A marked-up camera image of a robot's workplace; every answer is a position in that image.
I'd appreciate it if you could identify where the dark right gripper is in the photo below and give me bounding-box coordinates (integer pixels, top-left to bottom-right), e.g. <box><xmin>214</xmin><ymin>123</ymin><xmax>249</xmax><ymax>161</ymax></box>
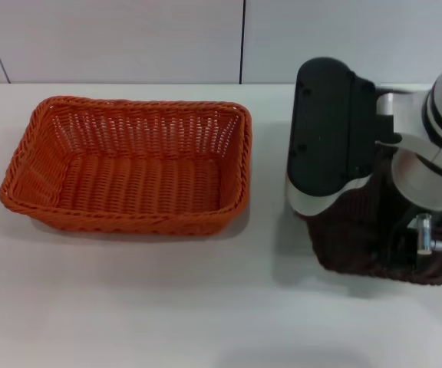
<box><xmin>374</xmin><ymin>183</ymin><xmax>420</xmax><ymax>271</ymax></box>

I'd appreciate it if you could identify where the dark brown woven plastic basket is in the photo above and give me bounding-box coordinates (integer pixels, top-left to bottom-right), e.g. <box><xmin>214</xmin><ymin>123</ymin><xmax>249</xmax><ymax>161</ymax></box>
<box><xmin>307</xmin><ymin>155</ymin><xmax>442</xmax><ymax>288</ymax></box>

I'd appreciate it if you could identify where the orange woven plastic basket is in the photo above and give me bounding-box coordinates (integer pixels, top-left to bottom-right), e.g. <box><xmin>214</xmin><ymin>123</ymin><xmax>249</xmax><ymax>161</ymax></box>
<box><xmin>0</xmin><ymin>95</ymin><xmax>253</xmax><ymax>238</ymax></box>

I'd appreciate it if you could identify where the silver cable connector plug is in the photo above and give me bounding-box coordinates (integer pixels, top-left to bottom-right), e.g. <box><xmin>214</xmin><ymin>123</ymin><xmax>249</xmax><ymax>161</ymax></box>
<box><xmin>407</xmin><ymin>212</ymin><xmax>442</xmax><ymax>256</ymax></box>

